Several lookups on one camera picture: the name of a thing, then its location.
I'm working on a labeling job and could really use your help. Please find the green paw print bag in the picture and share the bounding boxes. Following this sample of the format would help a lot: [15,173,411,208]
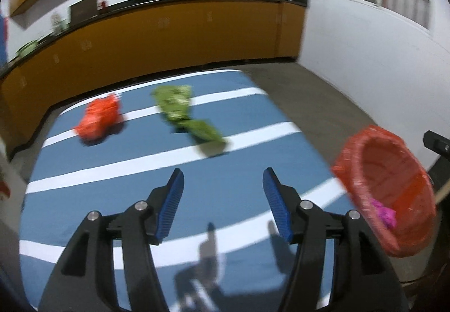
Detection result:
[151,85,226,156]

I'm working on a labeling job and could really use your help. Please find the magenta plastic bag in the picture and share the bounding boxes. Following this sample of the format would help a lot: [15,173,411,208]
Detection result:
[372,199,397,230]

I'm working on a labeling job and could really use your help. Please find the green pot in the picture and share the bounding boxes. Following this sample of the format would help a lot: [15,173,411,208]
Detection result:
[17,40,39,59]

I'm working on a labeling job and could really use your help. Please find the red lined trash basket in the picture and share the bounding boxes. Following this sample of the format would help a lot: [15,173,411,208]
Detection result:
[332,125,436,258]

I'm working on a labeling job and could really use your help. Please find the orange lower kitchen cabinets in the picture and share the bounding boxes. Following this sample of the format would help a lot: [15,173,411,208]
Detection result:
[1,0,309,156]

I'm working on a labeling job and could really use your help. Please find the dark cutting board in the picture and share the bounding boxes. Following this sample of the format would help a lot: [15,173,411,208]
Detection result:
[69,0,98,26]

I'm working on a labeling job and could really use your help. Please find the glass jar on counter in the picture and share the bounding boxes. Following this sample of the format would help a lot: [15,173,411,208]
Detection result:
[50,12,69,35]

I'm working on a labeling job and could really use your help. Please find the purple blue hanging cloth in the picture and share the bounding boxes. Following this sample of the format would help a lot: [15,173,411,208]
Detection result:
[0,15,8,68]

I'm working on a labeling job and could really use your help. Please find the small red bag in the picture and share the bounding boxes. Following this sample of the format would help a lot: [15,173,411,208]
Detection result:
[74,93,123,141]

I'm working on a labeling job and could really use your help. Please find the blue white striped tablecloth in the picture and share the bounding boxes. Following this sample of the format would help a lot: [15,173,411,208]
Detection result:
[19,69,356,312]

